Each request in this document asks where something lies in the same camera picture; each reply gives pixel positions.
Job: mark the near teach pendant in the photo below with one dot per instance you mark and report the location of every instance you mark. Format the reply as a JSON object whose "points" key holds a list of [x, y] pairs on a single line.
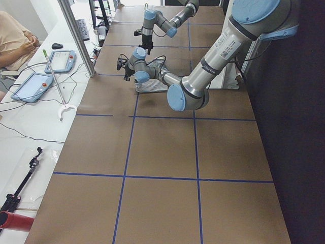
{"points": [[32, 88]]}

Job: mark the black tripod stick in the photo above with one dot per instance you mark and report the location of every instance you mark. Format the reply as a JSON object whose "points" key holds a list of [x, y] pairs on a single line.
{"points": [[12, 200]]}

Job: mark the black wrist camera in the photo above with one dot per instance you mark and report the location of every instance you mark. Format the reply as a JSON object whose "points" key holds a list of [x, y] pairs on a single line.
{"points": [[121, 63], [138, 32]]}

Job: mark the aluminium frame post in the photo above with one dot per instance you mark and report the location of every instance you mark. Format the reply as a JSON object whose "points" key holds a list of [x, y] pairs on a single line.
{"points": [[70, 19]]}

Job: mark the chrome metal rod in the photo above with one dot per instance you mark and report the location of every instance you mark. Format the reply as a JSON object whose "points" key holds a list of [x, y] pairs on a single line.
{"points": [[65, 106]]}

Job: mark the black keyboard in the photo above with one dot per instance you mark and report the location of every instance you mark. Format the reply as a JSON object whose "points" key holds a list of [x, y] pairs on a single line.
{"points": [[82, 27]]}

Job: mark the black computer mouse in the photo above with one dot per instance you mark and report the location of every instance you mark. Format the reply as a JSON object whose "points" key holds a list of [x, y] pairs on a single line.
{"points": [[56, 46]]}

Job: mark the person in beige shirt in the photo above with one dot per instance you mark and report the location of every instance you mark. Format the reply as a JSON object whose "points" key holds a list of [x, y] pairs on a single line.
{"points": [[18, 44]]}

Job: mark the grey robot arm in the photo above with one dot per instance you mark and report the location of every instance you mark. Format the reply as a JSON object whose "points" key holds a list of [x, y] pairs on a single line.
{"points": [[169, 27], [248, 21]]}

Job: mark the far teach pendant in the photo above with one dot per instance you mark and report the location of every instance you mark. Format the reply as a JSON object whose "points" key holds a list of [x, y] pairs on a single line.
{"points": [[62, 61]]}

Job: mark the red cylinder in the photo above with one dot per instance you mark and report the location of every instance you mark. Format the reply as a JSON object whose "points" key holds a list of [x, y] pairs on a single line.
{"points": [[14, 221]]}

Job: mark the blue white striped polo shirt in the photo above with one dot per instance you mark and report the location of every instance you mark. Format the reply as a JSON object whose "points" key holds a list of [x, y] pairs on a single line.
{"points": [[153, 85]]}

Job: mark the teach pendant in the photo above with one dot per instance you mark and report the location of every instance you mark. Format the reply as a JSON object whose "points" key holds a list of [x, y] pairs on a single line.
{"points": [[62, 61], [32, 88]]}

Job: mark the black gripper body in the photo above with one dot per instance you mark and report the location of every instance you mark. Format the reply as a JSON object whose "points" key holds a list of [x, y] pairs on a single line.
{"points": [[146, 39], [128, 70]]}

